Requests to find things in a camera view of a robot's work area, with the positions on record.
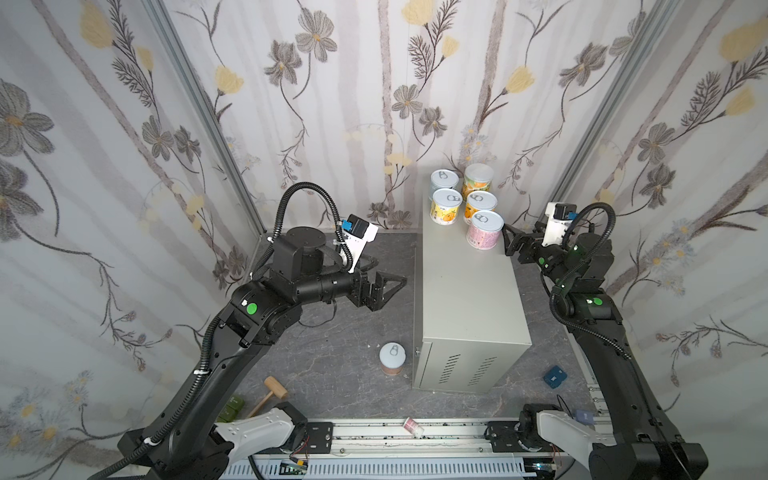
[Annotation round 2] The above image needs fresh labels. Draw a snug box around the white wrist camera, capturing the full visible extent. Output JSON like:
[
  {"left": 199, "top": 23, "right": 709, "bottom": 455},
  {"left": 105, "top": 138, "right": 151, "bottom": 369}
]
[
  {"left": 341, "top": 214, "right": 379, "bottom": 273},
  {"left": 542, "top": 202, "right": 577, "bottom": 247}
]

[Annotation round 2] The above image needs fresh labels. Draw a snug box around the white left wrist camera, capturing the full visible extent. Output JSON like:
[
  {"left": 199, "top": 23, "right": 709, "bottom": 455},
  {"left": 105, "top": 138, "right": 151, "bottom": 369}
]
[{"left": 341, "top": 214, "right": 379, "bottom": 273}]

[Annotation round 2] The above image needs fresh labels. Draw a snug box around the salmon label can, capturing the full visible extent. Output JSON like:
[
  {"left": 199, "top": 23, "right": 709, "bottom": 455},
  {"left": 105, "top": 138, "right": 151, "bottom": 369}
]
[{"left": 379, "top": 342, "right": 407, "bottom": 376}]

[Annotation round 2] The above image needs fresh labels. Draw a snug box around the pink label can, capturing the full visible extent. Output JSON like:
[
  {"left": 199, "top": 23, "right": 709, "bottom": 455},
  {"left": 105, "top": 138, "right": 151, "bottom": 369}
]
[{"left": 466, "top": 210, "right": 505, "bottom": 251}]

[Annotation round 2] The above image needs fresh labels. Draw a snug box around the wooden mallet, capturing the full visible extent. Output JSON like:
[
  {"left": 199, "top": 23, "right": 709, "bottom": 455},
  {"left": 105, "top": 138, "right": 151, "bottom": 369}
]
[{"left": 247, "top": 376, "right": 288, "bottom": 418}]

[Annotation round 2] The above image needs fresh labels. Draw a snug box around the green orange peach can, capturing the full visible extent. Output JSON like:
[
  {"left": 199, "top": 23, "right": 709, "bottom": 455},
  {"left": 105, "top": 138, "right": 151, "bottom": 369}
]
[{"left": 462, "top": 163, "right": 494, "bottom": 199}]

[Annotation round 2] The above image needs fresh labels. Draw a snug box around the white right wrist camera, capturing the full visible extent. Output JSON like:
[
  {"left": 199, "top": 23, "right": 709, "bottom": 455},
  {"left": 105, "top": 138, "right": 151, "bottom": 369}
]
[{"left": 542, "top": 202, "right": 577, "bottom": 247}]

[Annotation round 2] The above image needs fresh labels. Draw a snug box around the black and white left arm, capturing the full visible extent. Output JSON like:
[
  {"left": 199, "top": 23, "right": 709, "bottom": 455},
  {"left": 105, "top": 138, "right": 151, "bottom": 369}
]
[{"left": 93, "top": 182, "right": 407, "bottom": 479}]

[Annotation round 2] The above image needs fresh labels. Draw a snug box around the green block toy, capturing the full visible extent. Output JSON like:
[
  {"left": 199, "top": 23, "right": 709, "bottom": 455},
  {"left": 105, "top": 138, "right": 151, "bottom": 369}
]
[{"left": 217, "top": 395, "right": 245, "bottom": 423}]

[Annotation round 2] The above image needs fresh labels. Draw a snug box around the yellow label can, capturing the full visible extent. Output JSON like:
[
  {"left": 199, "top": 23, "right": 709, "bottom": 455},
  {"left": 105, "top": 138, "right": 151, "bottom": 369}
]
[
  {"left": 464, "top": 190, "right": 498, "bottom": 225},
  {"left": 430, "top": 188, "right": 463, "bottom": 225}
]

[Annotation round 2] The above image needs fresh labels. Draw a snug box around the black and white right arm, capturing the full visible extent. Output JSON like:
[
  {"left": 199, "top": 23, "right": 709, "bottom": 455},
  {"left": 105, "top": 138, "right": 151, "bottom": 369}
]
[{"left": 502, "top": 202, "right": 709, "bottom": 479}]

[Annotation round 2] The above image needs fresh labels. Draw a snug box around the blue square block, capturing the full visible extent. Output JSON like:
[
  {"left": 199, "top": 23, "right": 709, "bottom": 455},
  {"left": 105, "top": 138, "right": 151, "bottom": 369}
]
[{"left": 542, "top": 365, "right": 568, "bottom": 389}]

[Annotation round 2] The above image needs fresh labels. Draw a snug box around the grey metal cabinet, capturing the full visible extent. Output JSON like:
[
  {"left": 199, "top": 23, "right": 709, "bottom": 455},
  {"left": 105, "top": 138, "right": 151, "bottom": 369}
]
[{"left": 412, "top": 213, "right": 532, "bottom": 393}]

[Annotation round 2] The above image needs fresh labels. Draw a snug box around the small pink bottle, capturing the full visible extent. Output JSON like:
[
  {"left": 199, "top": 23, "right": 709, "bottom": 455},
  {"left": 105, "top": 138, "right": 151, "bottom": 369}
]
[{"left": 403, "top": 417, "right": 424, "bottom": 438}]

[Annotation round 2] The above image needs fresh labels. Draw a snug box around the white blue label can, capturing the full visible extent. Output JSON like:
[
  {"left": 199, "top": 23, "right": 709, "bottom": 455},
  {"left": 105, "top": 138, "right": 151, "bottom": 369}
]
[{"left": 430, "top": 169, "right": 460, "bottom": 195}]

